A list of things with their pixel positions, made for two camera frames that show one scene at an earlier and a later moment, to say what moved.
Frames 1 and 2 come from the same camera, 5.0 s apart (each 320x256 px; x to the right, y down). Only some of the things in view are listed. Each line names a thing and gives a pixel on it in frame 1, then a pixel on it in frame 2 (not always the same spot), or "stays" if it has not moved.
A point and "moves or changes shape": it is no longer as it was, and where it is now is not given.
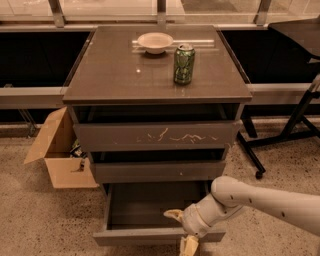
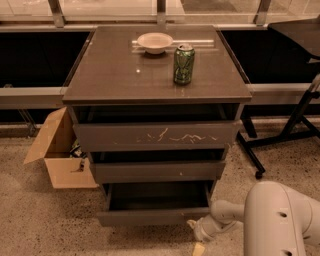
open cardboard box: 55,147 stays
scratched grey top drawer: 156,136 stays
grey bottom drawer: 135,214 moves or changes shape
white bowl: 155,42 stays
